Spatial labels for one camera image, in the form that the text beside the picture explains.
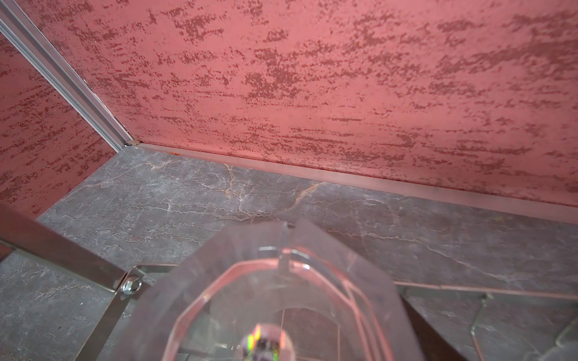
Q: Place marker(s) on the steel two-tier dish rack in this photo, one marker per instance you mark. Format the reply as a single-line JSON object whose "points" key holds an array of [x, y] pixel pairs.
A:
{"points": [[30, 239]]}

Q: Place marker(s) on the clear glass cup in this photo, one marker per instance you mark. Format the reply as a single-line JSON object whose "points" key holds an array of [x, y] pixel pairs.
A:
{"points": [[271, 280]]}

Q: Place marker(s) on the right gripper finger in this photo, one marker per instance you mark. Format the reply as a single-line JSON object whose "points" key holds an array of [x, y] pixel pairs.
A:
{"points": [[433, 345]]}

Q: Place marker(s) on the left aluminium corner post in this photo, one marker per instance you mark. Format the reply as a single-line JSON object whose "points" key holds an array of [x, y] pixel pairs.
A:
{"points": [[26, 37]]}

